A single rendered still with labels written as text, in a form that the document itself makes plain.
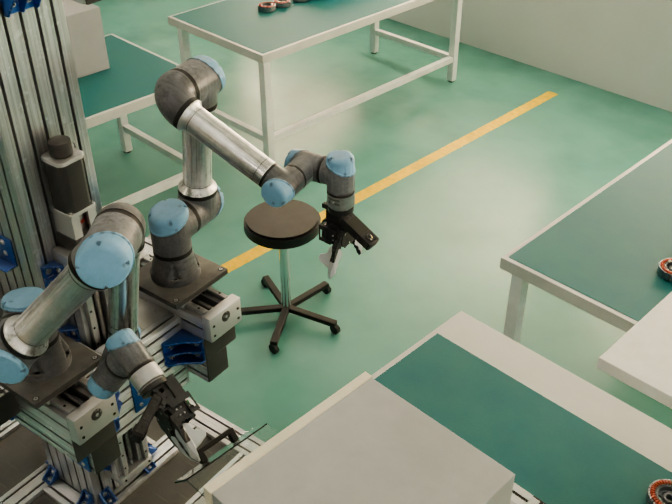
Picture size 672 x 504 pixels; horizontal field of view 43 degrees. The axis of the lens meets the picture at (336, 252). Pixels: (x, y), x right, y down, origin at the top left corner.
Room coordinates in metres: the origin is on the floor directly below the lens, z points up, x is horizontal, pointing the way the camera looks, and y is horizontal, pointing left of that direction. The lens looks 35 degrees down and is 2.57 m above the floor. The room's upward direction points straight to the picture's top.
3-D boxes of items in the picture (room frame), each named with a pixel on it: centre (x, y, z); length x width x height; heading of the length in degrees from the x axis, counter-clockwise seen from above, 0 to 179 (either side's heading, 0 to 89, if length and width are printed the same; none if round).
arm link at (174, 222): (2.07, 0.48, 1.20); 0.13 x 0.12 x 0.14; 151
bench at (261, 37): (5.48, 0.05, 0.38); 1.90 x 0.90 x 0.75; 135
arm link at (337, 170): (1.95, -0.01, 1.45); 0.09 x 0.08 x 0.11; 61
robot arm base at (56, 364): (1.67, 0.78, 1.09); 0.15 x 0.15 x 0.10
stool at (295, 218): (3.13, 0.22, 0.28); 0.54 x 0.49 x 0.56; 45
